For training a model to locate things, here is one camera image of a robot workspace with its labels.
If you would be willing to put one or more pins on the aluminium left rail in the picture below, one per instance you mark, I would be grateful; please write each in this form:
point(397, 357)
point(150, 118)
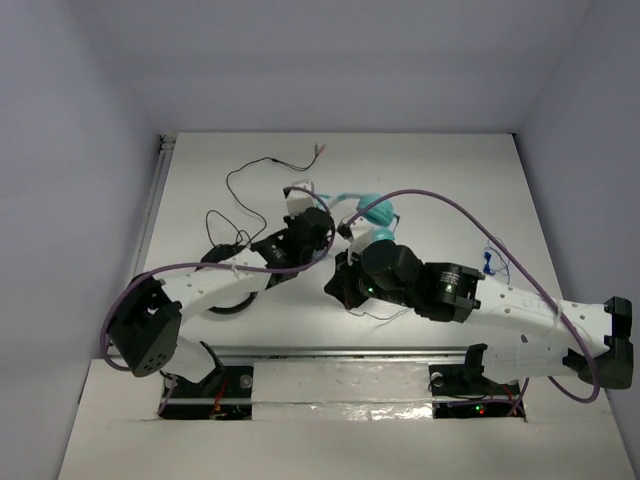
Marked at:
point(166, 150)

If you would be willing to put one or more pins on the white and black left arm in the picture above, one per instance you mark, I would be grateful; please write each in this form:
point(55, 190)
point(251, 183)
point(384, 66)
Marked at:
point(144, 325)

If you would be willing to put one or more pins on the white front cover board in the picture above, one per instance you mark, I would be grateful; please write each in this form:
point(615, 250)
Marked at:
point(117, 435)

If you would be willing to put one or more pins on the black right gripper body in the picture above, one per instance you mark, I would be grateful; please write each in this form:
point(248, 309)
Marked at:
point(394, 295)

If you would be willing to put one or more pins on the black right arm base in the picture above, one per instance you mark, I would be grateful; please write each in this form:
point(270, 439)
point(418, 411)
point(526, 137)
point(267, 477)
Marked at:
point(460, 391)

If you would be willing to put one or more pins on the teal cat ear headphones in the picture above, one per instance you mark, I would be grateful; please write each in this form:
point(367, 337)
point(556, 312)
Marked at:
point(382, 216)

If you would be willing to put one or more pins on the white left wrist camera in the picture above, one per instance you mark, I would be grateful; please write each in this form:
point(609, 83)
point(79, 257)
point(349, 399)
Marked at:
point(297, 199)

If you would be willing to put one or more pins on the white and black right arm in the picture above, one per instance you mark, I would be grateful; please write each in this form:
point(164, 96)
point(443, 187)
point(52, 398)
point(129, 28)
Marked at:
point(589, 341)

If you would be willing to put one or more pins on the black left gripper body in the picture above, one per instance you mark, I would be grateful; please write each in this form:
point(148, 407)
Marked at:
point(310, 226)

